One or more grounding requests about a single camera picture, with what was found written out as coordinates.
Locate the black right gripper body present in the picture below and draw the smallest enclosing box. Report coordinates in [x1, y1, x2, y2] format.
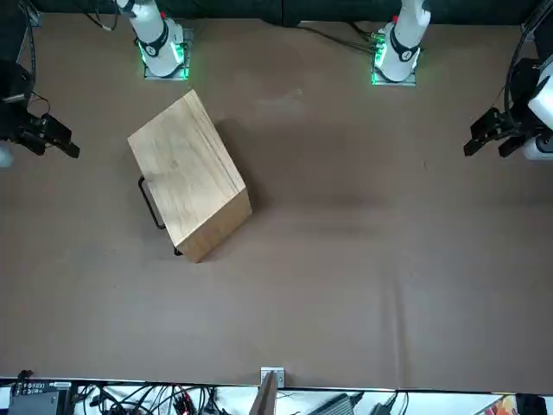
[6, 112, 47, 146]

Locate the wooden drawer box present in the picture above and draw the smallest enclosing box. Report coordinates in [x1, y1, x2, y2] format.
[126, 88, 254, 265]

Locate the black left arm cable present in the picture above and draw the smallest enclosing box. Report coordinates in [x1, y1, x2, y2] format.
[297, 23, 381, 55]

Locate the black case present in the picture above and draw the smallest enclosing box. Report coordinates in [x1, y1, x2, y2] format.
[516, 393, 550, 415]

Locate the colourful printed carton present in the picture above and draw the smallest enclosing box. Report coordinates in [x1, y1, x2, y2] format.
[487, 393, 518, 415]

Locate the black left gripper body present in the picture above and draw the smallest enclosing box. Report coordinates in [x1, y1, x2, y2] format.
[500, 107, 539, 142]

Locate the black drawer handle bar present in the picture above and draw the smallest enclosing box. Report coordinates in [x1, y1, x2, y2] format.
[137, 175, 168, 230]

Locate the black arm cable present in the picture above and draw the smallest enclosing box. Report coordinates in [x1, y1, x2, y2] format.
[297, 23, 381, 55]
[16, 0, 122, 118]

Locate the upright post with metal bracket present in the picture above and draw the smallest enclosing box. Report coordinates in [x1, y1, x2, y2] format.
[251, 367, 287, 415]

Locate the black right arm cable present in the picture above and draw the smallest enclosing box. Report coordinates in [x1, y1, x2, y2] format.
[16, 0, 122, 118]

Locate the black labelled power adapter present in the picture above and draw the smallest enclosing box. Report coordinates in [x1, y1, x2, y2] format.
[8, 380, 73, 415]

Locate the grey power adapter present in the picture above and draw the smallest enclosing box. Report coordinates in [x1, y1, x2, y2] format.
[309, 391, 365, 415]

